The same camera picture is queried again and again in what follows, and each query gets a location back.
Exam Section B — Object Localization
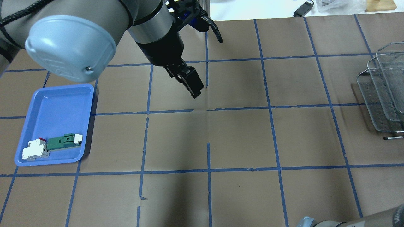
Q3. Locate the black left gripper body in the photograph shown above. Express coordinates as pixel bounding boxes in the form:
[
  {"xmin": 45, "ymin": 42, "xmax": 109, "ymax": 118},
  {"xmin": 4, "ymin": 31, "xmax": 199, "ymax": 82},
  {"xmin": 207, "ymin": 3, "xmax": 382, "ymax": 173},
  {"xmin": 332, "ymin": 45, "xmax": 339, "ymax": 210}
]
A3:
[{"xmin": 136, "ymin": 30, "xmax": 187, "ymax": 73}]

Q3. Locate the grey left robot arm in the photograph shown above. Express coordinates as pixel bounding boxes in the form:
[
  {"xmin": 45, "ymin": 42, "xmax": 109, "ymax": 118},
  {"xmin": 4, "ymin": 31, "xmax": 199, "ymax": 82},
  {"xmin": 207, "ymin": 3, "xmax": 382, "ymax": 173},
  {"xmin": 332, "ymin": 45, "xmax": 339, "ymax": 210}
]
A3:
[{"xmin": 1, "ymin": 0, "xmax": 209, "ymax": 98}]

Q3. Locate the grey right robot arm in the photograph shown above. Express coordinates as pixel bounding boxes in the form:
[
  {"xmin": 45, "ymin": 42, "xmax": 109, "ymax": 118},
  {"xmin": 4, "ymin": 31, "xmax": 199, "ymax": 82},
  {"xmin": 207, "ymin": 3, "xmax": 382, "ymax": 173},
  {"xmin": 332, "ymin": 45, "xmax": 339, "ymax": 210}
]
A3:
[{"xmin": 297, "ymin": 204, "xmax": 404, "ymax": 227}]

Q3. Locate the green terminal block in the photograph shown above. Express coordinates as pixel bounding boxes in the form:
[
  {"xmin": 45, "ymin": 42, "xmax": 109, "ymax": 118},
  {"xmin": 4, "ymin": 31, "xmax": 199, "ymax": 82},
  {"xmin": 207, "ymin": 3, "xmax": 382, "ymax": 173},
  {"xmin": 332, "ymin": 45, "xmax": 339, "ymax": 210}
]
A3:
[{"xmin": 46, "ymin": 133, "xmax": 83, "ymax": 151}]

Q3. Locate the blue plastic tray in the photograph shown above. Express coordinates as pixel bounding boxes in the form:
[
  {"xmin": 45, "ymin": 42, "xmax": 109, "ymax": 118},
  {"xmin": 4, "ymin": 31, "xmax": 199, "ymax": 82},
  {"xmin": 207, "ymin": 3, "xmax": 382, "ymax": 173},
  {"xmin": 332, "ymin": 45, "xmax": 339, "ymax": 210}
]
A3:
[{"xmin": 14, "ymin": 84, "xmax": 95, "ymax": 166}]

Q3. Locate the black power adapter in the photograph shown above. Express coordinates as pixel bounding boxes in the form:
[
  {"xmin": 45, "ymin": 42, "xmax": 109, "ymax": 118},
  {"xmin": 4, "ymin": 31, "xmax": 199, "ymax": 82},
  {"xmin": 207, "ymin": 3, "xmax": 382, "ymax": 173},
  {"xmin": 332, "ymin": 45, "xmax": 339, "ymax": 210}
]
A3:
[{"xmin": 293, "ymin": 0, "xmax": 314, "ymax": 17}]

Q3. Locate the white circuit breaker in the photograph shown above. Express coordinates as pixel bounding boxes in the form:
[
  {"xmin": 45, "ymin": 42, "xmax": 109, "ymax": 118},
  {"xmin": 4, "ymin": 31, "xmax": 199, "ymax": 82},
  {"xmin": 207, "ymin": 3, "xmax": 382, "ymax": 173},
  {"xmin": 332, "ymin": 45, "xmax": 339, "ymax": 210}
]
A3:
[{"xmin": 22, "ymin": 138, "xmax": 50, "ymax": 161}]

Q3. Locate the clear plastic bag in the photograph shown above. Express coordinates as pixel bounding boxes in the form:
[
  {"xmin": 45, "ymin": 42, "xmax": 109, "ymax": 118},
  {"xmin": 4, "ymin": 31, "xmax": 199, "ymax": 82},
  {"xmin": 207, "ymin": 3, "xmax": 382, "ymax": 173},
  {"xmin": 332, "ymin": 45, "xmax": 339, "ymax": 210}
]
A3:
[{"xmin": 315, "ymin": 0, "xmax": 367, "ymax": 14}]

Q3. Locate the wooden block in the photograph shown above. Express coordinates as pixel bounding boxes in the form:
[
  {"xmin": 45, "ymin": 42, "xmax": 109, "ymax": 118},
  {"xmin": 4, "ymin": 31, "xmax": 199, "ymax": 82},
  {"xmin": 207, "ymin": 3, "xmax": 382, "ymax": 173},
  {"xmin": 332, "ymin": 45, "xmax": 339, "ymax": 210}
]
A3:
[{"xmin": 365, "ymin": 0, "xmax": 397, "ymax": 13}]

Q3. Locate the wire mesh shelf rack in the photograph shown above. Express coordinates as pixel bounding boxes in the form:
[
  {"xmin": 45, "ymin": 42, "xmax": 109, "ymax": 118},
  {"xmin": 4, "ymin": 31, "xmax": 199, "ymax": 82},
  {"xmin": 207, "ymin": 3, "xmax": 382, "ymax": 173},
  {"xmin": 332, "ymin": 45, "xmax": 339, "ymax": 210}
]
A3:
[{"xmin": 356, "ymin": 42, "xmax": 403, "ymax": 140}]

